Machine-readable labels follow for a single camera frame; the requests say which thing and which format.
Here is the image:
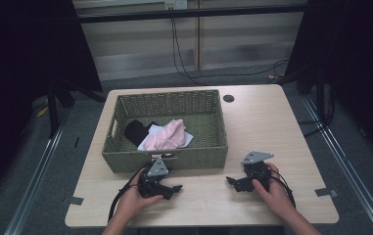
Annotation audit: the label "white cloth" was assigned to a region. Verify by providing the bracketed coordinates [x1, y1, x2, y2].
[137, 123, 195, 152]

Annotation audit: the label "black cloth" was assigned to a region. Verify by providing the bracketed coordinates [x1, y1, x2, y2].
[123, 119, 160, 148]

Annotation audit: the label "pink cloth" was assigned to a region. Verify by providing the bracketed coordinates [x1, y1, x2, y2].
[144, 118, 187, 152]

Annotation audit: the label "black metal stand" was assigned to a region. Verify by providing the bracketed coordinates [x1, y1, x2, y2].
[314, 65, 336, 129]
[46, 76, 108, 139]

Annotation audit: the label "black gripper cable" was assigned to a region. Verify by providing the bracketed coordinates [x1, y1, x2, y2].
[269, 168, 297, 209]
[108, 164, 151, 223]

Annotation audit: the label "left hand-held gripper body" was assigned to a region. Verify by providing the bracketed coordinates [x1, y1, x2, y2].
[137, 158, 172, 200]

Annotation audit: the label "green woven basket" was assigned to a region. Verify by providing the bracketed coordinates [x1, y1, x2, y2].
[101, 89, 229, 173]

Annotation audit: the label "black floor cable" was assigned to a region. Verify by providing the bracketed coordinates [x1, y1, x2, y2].
[297, 83, 336, 138]

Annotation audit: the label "grey tape piece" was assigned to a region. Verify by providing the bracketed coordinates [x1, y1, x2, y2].
[314, 187, 340, 199]
[68, 196, 85, 207]

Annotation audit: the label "dark curtain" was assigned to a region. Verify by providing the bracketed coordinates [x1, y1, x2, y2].
[284, 0, 373, 165]
[0, 0, 104, 208]

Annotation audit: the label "person's right hand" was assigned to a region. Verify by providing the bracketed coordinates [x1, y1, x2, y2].
[252, 162, 298, 223]

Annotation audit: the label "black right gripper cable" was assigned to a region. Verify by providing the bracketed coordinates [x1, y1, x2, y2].
[269, 168, 297, 209]

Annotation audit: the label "metal floor rail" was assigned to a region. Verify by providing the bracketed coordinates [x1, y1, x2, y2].
[301, 95, 373, 235]
[3, 118, 69, 235]

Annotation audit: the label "white wall socket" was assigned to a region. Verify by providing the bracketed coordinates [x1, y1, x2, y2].
[163, 0, 189, 11]

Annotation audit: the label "black horizontal bar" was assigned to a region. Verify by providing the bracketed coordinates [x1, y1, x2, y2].
[75, 4, 307, 24]

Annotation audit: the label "person's left hand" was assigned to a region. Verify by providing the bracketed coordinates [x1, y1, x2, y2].
[116, 168, 164, 226]

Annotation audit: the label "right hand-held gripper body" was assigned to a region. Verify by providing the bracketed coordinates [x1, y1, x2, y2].
[240, 150, 272, 193]

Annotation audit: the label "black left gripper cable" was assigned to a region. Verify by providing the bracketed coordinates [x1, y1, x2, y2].
[108, 164, 151, 223]

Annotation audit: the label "black hanging wall cables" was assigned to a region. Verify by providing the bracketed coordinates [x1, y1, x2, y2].
[169, 18, 290, 87]

